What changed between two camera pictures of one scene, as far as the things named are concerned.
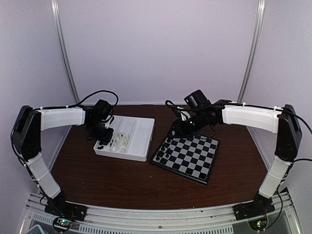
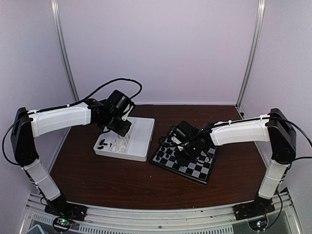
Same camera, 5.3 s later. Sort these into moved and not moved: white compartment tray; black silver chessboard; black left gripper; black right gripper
Moved: black left gripper; black right gripper
Not moved: black silver chessboard; white compartment tray
